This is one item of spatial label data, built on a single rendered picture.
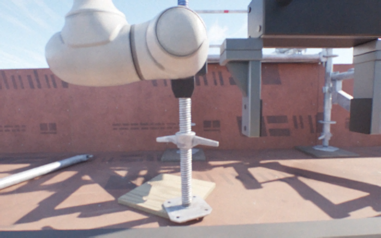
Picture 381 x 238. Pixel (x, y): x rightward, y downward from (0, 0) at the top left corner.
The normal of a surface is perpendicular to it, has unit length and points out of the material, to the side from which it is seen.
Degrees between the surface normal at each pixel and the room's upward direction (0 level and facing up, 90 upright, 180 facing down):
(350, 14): 90
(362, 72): 90
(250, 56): 90
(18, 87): 90
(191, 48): 110
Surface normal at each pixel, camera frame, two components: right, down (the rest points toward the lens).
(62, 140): 0.01, 0.08
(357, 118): -1.00, 0.02
